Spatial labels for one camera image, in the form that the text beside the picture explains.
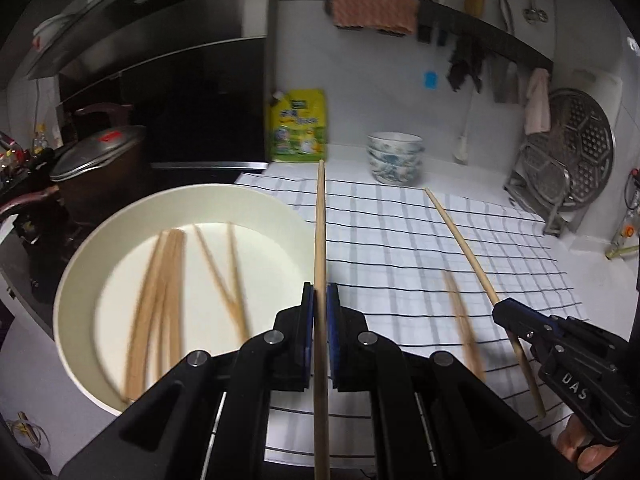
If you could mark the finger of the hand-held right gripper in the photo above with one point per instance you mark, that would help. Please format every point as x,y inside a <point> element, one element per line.
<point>530,312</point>
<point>512,325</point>

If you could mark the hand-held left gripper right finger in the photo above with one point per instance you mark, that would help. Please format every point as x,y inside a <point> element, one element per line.
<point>332,325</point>

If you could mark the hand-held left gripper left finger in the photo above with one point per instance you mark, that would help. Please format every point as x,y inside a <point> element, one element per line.
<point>309,325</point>

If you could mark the wooden chopstick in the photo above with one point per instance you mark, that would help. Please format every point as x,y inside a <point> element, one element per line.
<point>465,255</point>
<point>320,240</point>
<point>462,320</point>

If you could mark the pile of wooden chopsticks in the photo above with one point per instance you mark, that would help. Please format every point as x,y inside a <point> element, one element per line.
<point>160,300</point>

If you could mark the large cream round basin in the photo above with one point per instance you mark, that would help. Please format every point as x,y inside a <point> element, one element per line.
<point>200,210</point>

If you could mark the person's right hand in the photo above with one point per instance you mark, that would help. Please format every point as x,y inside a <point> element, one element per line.
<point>585,447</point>

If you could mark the white black checked cloth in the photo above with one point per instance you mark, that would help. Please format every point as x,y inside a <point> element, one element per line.
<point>390,240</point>

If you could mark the orange capped bottle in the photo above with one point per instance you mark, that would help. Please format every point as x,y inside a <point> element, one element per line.
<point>625,240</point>

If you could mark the steel dish rack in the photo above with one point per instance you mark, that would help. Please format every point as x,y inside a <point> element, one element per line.
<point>540,185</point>

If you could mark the blue floral ceramic bowl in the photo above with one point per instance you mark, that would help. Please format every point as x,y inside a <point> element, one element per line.
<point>395,172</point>
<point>395,155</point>
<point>395,139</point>

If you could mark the perforated steel steamer plate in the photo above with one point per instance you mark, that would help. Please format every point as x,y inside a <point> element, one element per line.
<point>580,150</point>

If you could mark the yellow green seasoning pouch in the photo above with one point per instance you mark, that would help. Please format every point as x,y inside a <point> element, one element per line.
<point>299,127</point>

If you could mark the pink hanging cloth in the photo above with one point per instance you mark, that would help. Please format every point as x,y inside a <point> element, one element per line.
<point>537,105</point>

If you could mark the dark hanging cloth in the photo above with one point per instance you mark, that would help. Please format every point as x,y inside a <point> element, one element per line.
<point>465,62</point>

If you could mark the black kitchen appliance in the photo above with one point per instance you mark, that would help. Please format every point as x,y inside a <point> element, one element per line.
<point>175,85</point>

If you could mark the dark cooking pot with lid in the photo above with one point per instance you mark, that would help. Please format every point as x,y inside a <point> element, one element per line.
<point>100,115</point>

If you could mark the orange patterned cloth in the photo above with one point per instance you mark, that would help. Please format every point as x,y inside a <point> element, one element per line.
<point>375,10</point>

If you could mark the yellow capped condiment bottle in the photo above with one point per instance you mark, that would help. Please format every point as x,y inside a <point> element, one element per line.
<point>41,139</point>

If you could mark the white bowl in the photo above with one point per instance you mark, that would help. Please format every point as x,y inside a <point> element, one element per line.
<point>50,27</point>

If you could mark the blue wall hook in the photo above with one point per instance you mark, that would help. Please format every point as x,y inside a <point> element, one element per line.
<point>431,80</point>

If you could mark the black wall rail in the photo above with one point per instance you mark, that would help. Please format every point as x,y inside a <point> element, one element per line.
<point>475,30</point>

